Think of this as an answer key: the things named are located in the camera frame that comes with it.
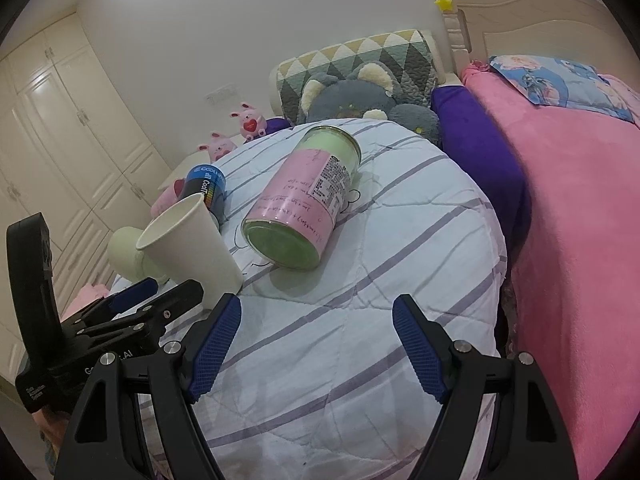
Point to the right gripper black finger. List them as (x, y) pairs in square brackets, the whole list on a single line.
[(145, 322)]

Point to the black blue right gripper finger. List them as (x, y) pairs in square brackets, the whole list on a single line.
[(527, 438), (105, 438)]

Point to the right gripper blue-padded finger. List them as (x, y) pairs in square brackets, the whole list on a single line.
[(84, 311)]

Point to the white paper cup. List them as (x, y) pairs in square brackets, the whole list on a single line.
[(185, 243)]

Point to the pink plush bunny slipper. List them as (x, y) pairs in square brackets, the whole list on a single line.
[(211, 152)]

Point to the blue silver tin can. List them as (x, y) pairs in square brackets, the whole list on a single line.
[(210, 181)]

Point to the cream wardrobe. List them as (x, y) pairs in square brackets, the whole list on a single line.
[(71, 150)]

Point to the pink blanket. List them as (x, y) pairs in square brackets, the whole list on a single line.
[(576, 278)]

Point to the pink green tin can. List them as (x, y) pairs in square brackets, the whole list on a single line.
[(293, 218)]

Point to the white striped quilt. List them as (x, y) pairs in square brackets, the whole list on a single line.
[(316, 384)]

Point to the purple bed sheet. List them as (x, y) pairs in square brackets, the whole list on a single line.
[(473, 140)]

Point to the grey bear plush toy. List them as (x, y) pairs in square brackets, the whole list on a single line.
[(370, 91)]

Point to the pink cartoon pillow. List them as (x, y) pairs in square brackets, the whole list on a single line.
[(627, 94)]

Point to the blue cartoon pillow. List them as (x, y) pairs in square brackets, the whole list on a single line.
[(560, 83)]

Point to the triangle pattern quilted headboard cover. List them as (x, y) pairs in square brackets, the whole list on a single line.
[(410, 54)]

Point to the cream wooden headboard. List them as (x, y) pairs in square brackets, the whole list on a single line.
[(583, 31)]

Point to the yellow star sticker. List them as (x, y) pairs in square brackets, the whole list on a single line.
[(445, 5)]

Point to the wall socket panel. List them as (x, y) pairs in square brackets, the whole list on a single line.
[(228, 91)]

